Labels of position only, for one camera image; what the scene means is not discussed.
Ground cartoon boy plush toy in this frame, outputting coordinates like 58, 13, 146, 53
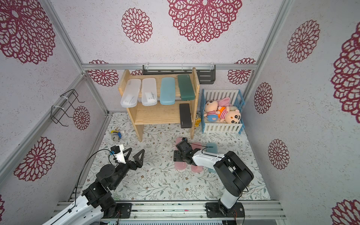
218, 106, 241, 124

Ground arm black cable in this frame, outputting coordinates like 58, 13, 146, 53
187, 142, 249, 203
71, 148, 117, 209

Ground teal pencil case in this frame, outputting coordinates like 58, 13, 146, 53
206, 142, 219, 173

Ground light blue pencil case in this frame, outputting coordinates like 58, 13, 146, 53
160, 77, 176, 106

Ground wooden two-tier shelf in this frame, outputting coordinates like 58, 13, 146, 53
118, 67, 200, 142

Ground frosted white pencil case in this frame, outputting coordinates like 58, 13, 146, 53
121, 79, 142, 108
142, 78, 158, 107

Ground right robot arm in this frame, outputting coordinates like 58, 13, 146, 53
173, 138, 254, 217

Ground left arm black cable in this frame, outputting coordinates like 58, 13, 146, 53
71, 148, 117, 209

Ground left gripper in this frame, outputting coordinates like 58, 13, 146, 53
110, 148, 144, 189

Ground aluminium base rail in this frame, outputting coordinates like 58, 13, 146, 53
52, 200, 287, 225

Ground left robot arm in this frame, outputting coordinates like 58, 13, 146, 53
45, 146, 145, 225

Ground small toy figure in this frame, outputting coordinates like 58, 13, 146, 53
110, 130, 122, 142

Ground dark green pencil case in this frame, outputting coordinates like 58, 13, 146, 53
177, 74, 195, 101

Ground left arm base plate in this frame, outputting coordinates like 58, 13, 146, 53
113, 203, 133, 219

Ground pink pencil case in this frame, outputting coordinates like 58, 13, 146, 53
191, 142, 203, 173
174, 137, 187, 171

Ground black pencil case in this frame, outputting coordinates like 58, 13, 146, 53
179, 104, 192, 128

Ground white blue toy crib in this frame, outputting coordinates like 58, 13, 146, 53
200, 89, 245, 134

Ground pink pig plush toy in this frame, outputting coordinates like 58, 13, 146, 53
204, 97, 231, 122

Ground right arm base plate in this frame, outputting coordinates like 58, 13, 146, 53
205, 202, 245, 218

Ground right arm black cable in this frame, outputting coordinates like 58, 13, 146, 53
187, 142, 249, 203

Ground black wire wall rack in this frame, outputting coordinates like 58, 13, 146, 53
50, 89, 84, 127

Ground dark grey wall shelf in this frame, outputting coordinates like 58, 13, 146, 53
142, 65, 216, 84

